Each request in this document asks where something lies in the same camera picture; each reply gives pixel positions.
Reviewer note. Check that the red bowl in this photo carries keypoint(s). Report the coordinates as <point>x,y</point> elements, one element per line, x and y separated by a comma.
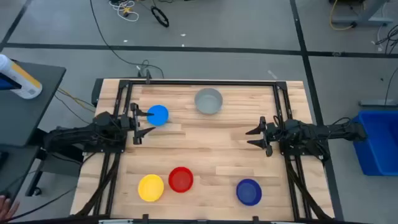
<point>181,180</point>

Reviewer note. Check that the grey bowl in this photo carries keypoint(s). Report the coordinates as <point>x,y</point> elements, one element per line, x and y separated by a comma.
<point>208,101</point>

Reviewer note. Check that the grey floor base plate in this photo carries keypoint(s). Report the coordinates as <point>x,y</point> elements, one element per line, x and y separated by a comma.
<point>377,103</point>

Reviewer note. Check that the white canister with yellow label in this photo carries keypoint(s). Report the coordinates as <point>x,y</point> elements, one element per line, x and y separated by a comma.
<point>21,81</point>

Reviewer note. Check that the light blue bowl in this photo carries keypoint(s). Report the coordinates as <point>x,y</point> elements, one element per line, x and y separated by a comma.
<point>159,115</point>

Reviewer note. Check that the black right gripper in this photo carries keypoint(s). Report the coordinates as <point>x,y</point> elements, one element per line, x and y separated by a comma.
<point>270,133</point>

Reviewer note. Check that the grey desk leg base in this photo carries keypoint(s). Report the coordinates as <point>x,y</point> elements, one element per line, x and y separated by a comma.
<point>363,20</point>

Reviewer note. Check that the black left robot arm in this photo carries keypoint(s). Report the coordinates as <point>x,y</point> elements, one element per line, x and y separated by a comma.
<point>77,133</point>

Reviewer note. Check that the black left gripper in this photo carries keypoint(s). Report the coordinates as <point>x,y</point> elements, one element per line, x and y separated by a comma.
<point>136,124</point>

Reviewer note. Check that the yellow bowl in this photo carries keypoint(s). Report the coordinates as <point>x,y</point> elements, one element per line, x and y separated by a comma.
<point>150,188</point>

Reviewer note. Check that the blue plastic bin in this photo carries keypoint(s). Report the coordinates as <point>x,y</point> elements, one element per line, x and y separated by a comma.
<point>377,143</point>

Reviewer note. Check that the dark blue bowl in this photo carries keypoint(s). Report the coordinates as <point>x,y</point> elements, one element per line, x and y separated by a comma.
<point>248,192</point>

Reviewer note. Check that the dark grey side table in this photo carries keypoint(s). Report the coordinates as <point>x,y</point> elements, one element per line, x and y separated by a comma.
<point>25,118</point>

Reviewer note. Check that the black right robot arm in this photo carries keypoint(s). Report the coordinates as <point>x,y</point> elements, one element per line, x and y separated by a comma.
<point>326,132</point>

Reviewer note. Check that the person's hand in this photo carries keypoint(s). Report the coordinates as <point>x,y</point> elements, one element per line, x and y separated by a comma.
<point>6,208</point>

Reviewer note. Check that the black aluminium table frame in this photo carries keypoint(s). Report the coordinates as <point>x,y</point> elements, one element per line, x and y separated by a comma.
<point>202,82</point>

